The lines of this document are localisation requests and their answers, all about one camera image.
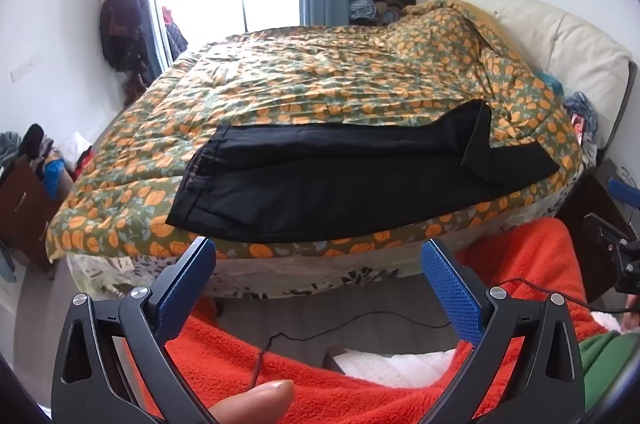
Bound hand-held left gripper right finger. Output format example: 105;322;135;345
420;238;586;424

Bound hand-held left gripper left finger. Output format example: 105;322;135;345
50;236;221;424

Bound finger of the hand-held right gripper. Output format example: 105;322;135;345
607;176;640;205

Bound black pants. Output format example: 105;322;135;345
165;99;561;245

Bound person's right hand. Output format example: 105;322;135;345
622;296;640;332

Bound person's left hand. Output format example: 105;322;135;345
207;379;296;424

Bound dark nightstand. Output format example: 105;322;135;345
560;159;636;300

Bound crumpled clothes beside headboard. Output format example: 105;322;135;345
562;91;601;165

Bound orange fleece clothing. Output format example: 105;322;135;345
120;219;611;424

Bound bed with leaf print sheet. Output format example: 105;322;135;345
65;184;576;300

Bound green sleeve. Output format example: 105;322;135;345
577;331;640;415

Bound teal cloth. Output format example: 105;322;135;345
537;71;563;97

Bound cream padded headboard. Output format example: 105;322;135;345
430;0;636;150

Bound heap of clothes on dresser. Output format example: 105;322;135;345
0;124;96;200

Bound brown wooden dresser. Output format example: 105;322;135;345
0;154;61;275

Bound orange floral blanket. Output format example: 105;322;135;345
45;0;586;265

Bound dark jacket by window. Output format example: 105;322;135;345
162;6;190;60

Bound pile of clothes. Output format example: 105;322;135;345
348;0;418;27

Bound black cable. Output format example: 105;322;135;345
252;276;640;392

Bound white wall plate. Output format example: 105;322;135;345
10;54;43;82

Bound dark coats hanging on wall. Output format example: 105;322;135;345
98;0;153;105

